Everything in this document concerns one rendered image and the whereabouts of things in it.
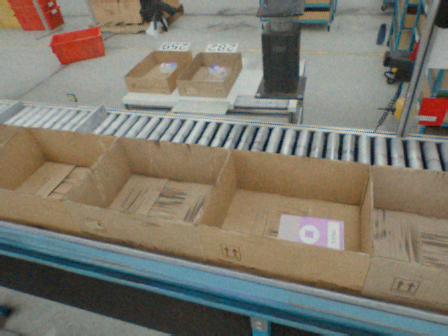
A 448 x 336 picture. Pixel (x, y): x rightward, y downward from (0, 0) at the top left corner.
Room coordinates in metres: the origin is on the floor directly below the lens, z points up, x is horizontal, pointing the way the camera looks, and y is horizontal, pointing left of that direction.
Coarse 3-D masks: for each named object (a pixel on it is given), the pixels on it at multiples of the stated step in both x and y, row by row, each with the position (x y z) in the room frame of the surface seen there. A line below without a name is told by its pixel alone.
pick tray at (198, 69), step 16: (192, 64) 1.93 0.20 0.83; (208, 64) 2.03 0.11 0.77; (224, 64) 2.00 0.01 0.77; (240, 64) 1.91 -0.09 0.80; (176, 80) 1.69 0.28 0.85; (192, 80) 1.85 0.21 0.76; (224, 80) 1.62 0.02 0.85; (192, 96) 1.67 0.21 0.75; (208, 96) 1.64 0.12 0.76; (224, 96) 1.60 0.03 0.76
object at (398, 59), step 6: (384, 54) 1.22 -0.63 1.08; (390, 54) 1.19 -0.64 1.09; (396, 54) 1.18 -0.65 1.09; (402, 54) 1.17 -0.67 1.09; (408, 54) 1.17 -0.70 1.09; (384, 60) 1.18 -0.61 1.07; (390, 60) 1.17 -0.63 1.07; (396, 60) 1.16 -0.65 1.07; (402, 60) 1.15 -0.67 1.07; (408, 60) 1.15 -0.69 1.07; (414, 60) 1.14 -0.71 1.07; (384, 66) 1.18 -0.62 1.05; (390, 66) 1.17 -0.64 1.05; (396, 66) 1.16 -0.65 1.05; (402, 66) 1.15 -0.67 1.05; (408, 66) 1.14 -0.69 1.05; (396, 72) 1.17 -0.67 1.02; (402, 72) 1.16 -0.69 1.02
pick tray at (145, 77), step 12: (144, 60) 2.05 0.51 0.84; (156, 60) 2.17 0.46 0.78; (168, 60) 2.14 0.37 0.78; (180, 60) 2.11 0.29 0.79; (132, 72) 1.91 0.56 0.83; (144, 72) 2.02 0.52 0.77; (156, 72) 2.03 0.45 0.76; (180, 72) 1.88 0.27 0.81; (132, 84) 1.80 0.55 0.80; (144, 84) 1.77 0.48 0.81; (156, 84) 1.75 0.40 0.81; (168, 84) 1.73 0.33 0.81
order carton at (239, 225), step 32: (256, 160) 0.74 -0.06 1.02; (288, 160) 0.71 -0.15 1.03; (320, 160) 0.68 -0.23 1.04; (224, 192) 0.67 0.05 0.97; (256, 192) 0.74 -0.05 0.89; (288, 192) 0.71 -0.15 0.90; (320, 192) 0.68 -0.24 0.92; (352, 192) 0.64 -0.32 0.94; (224, 224) 0.62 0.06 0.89; (256, 224) 0.61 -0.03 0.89; (352, 224) 0.57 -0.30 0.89; (224, 256) 0.48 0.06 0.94; (256, 256) 0.45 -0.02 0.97; (288, 256) 0.42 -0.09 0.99; (320, 256) 0.40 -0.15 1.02; (352, 256) 0.38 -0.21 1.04; (320, 288) 0.40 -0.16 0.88; (352, 288) 0.37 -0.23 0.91
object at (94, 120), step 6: (102, 108) 1.58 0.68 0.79; (96, 114) 1.53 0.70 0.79; (102, 114) 1.57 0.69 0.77; (90, 120) 1.48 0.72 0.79; (96, 120) 1.51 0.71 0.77; (102, 120) 1.55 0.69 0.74; (78, 126) 1.40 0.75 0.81; (84, 126) 1.43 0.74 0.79; (90, 126) 1.46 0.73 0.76; (96, 126) 1.50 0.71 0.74; (90, 132) 1.45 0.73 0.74
